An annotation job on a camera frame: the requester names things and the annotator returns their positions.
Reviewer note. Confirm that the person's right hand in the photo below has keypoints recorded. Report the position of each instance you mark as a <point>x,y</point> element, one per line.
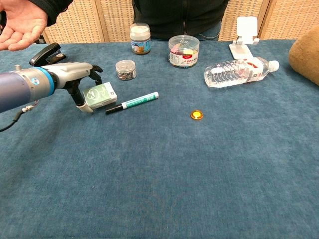
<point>22,25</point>

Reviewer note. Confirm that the robot left five-finger hand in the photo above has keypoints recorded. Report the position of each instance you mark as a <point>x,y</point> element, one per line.
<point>72,72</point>

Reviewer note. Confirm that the small green box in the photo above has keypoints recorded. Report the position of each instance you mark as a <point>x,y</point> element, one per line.
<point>99,95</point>

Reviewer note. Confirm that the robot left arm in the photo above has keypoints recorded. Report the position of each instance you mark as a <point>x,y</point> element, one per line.
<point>20,87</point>

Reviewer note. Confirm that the teal marker pen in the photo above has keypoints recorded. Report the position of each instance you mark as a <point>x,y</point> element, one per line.
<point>137,100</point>

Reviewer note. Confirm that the black stapler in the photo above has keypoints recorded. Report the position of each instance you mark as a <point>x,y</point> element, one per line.
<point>47,53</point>

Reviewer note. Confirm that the person's right arm black sleeve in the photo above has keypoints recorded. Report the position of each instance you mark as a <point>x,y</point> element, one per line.
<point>54,10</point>

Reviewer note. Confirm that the person in black jacket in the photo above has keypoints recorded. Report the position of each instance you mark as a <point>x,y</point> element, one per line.
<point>82,20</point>

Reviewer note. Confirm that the small clear jar metal clips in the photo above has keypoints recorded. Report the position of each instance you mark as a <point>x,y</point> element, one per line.
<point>125,71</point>

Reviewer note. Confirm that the white-lid jar cartoon label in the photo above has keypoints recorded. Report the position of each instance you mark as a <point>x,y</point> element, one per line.
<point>140,39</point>

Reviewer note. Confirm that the clear tub colourful clips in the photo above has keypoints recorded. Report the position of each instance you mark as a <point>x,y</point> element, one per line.
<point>184,52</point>

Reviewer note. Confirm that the person's torso black jacket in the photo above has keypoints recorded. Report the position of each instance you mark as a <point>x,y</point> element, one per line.
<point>179,17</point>

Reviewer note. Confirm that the small round yellow cap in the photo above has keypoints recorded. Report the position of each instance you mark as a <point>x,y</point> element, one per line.
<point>197,114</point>

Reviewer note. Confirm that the blue table mat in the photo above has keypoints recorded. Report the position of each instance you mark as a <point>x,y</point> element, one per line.
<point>159,174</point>

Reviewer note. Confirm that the clear water bottle red label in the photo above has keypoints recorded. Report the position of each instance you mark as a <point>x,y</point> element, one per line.
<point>231,73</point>

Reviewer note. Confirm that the white phone stand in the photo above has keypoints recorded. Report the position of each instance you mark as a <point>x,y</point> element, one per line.
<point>243,37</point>

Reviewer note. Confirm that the brown capybara plush toy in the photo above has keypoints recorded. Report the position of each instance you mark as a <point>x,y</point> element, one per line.
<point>306,59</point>

